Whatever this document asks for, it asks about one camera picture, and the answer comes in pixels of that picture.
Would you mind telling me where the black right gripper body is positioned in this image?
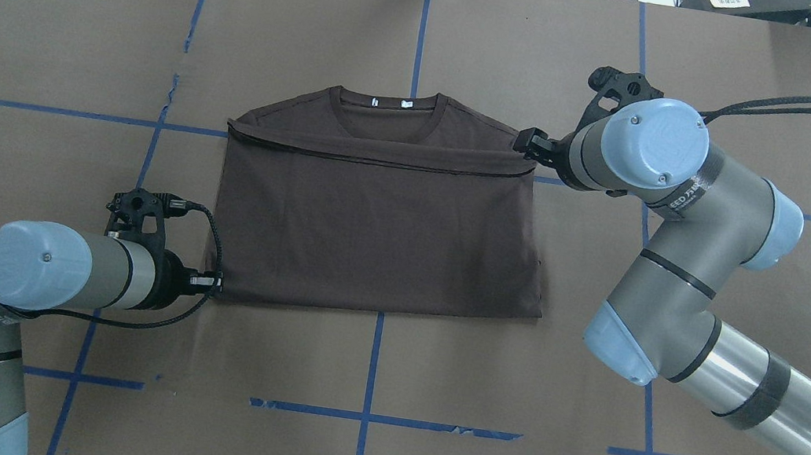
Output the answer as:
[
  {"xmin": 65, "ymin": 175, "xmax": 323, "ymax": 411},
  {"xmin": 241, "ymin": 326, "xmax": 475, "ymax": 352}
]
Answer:
[{"xmin": 553, "ymin": 126, "xmax": 590, "ymax": 192}]

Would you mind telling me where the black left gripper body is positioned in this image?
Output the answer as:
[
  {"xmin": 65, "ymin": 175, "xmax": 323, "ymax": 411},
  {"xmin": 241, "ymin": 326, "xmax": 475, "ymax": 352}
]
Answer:
[{"xmin": 148, "ymin": 251, "xmax": 193, "ymax": 311}]

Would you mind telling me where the brown t-shirt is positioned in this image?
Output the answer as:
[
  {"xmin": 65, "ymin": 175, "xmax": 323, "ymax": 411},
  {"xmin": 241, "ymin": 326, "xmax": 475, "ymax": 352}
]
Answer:
[{"xmin": 215, "ymin": 86, "xmax": 543, "ymax": 320}]

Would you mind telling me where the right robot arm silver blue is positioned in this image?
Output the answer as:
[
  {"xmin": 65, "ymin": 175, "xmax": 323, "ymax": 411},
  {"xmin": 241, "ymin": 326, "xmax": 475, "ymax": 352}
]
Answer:
[{"xmin": 514, "ymin": 98, "xmax": 811, "ymax": 455}]

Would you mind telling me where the brown paper table cover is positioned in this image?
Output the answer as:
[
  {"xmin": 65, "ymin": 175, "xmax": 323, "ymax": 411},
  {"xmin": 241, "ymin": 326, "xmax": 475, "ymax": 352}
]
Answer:
[{"xmin": 0, "ymin": 0, "xmax": 811, "ymax": 455}]

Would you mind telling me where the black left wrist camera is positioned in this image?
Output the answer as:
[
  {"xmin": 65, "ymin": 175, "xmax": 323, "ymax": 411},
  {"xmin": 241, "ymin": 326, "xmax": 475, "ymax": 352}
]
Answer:
[{"xmin": 104, "ymin": 187, "xmax": 190, "ymax": 251}]

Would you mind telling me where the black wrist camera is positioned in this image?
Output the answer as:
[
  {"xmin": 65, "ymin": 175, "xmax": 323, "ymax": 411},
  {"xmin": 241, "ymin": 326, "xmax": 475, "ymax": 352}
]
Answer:
[
  {"xmin": 575, "ymin": 65, "xmax": 665, "ymax": 131},
  {"xmin": 104, "ymin": 187, "xmax": 190, "ymax": 251}
]

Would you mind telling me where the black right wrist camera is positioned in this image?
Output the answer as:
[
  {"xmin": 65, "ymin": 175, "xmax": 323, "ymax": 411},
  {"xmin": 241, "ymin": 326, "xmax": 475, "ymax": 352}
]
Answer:
[{"xmin": 575, "ymin": 65, "xmax": 665, "ymax": 131}]

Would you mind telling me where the black right camera cable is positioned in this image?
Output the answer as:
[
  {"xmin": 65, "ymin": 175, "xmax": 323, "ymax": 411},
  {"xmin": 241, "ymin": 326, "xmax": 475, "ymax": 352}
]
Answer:
[{"xmin": 696, "ymin": 76, "xmax": 811, "ymax": 139}]

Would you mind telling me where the black camera cable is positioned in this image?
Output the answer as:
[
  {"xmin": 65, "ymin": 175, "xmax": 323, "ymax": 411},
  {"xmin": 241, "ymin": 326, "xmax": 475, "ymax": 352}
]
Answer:
[
  {"xmin": 0, "ymin": 174, "xmax": 231, "ymax": 455},
  {"xmin": 696, "ymin": 76, "xmax": 811, "ymax": 139}
]

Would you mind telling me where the black left camera cable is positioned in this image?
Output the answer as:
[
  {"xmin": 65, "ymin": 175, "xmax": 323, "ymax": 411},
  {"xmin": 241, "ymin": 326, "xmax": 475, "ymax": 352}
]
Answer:
[{"xmin": 0, "ymin": 174, "xmax": 231, "ymax": 455}]

